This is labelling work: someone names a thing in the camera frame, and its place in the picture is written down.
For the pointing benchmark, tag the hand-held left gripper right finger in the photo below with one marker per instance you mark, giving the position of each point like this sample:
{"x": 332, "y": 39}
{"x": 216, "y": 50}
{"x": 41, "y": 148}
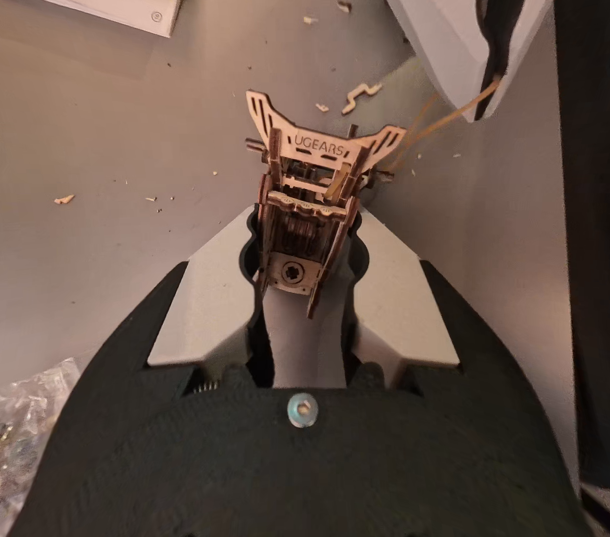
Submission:
{"x": 405, "y": 308}

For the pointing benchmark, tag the small wooden chip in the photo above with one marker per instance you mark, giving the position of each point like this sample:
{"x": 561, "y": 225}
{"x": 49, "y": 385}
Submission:
{"x": 64, "y": 199}

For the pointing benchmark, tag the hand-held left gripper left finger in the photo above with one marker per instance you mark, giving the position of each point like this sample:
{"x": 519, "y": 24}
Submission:
{"x": 200, "y": 308}

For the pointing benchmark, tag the large tan rubber band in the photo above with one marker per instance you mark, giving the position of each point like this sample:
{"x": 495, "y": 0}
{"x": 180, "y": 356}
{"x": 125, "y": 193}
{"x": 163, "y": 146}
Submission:
{"x": 457, "y": 110}

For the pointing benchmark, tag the zigzag wooden piece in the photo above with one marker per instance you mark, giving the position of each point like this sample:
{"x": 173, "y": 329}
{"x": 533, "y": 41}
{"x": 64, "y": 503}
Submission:
{"x": 362, "y": 93}

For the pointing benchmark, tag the wooden mechanical model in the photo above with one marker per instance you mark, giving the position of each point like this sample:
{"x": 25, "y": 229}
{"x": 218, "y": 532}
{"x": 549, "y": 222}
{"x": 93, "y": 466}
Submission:
{"x": 324, "y": 148}

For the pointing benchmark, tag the clear plastic parts bag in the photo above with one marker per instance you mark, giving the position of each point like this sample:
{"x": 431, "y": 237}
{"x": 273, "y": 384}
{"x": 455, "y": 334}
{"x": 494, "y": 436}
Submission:
{"x": 28, "y": 403}

